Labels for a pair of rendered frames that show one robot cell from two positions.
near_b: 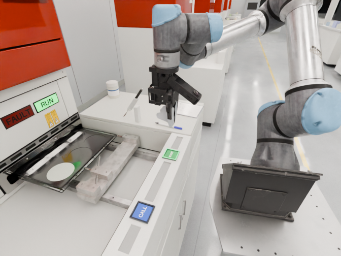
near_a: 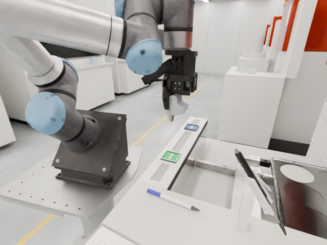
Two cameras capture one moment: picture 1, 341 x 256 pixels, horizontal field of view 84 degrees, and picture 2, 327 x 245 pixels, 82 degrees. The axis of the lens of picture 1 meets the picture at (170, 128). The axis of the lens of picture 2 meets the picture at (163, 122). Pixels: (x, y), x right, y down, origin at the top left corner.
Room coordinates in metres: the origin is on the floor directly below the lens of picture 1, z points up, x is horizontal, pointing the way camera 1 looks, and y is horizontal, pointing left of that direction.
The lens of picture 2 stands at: (1.12, 0.02, 1.33)
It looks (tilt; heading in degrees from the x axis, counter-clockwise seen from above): 23 degrees down; 185
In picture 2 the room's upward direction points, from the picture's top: straight up
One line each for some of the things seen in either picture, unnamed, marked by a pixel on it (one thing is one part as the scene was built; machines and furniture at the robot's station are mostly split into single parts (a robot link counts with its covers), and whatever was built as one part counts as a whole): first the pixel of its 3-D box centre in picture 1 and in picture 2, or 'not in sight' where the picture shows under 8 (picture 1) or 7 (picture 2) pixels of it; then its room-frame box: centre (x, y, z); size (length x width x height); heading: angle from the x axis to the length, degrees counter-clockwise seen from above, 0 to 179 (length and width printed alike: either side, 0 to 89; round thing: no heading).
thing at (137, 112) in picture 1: (133, 108); (256, 203); (0.82, 0.18, 1.03); 0.06 x 0.04 x 0.13; 72
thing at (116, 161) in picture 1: (113, 165); (245, 191); (0.61, 0.25, 0.87); 0.36 x 0.08 x 0.03; 162
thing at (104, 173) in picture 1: (101, 172); (247, 170); (0.53, 0.28, 0.89); 0.08 x 0.03 x 0.03; 72
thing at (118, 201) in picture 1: (84, 191); (259, 177); (0.49, 0.34, 0.84); 0.50 x 0.02 x 0.03; 72
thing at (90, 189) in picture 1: (88, 188); (248, 159); (0.46, 0.30, 0.89); 0.08 x 0.03 x 0.03; 72
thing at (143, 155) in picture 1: (120, 149); not in sight; (0.75, 0.26, 0.84); 0.50 x 0.02 x 0.03; 72
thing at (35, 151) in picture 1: (48, 149); not in sight; (0.68, 0.56, 0.89); 0.44 x 0.02 x 0.10; 162
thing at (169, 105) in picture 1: (169, 106); not in sight; (0.54, 0.00, 1.19); 0.05 x 0.02 x 0.09; 161
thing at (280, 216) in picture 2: (93, 158); (276, 188); (0.62, 0.34, 0.90); 0.38 x 0.01 x 0.01; 162
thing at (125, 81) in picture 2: not in sight; (126, 53); (-4.54, -1.54, 1.00); 1.80 x 1.08 x 2.00; 162
